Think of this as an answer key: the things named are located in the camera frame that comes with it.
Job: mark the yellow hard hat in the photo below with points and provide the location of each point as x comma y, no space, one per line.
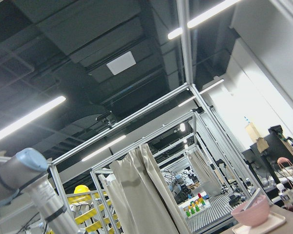
79,189

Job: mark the beige curtain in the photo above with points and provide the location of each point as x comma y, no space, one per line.
141,197

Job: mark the beige tray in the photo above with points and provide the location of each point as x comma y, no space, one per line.
273,222

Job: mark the pink bowl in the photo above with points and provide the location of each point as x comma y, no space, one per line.
255,215

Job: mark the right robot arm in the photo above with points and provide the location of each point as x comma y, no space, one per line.
26,172

